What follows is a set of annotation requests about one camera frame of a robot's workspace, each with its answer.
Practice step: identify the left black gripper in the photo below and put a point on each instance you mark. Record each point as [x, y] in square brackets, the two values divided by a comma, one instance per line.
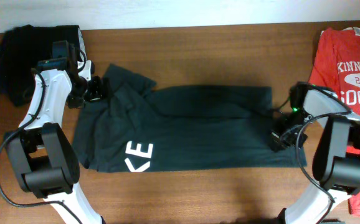
[98, 94]

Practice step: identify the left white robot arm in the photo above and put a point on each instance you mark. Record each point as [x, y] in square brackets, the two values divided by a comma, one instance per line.
[43, 160]

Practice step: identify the red soccer t-shirt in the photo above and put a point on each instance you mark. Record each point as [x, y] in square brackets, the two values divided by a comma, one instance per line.
[337, 64]

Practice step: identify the black folded clothes stack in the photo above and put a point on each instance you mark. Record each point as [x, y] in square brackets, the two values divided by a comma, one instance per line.
[20, 50]

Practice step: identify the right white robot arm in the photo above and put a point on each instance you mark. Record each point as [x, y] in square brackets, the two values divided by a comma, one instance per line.
[336, 163]

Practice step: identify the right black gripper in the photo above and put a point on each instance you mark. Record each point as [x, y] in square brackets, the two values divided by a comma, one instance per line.
[277, 137]

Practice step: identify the dark green t-shirt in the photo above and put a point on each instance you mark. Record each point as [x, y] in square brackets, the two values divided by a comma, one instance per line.
[139, 128]

